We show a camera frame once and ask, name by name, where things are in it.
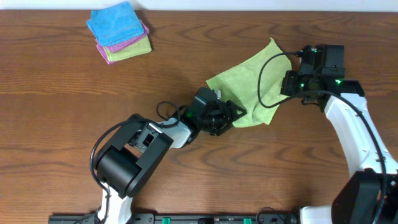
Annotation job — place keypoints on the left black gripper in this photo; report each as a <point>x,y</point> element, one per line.
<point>224,116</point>

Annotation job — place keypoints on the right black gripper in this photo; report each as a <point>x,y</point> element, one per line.
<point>288,88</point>

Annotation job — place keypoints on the light green microfiber cloth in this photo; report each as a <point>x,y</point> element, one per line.
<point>239,84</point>

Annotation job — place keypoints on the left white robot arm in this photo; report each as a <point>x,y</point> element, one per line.
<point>126,155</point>

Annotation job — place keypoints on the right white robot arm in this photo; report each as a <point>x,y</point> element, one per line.
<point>370,195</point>

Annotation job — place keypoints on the folded green cloth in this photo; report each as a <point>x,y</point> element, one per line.
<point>141,47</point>

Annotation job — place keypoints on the folded pink cloth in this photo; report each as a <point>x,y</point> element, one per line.
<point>117,47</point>

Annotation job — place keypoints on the folded blue cloth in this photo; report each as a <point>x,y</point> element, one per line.
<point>115,24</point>

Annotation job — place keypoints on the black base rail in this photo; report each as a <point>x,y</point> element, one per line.
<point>148,218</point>

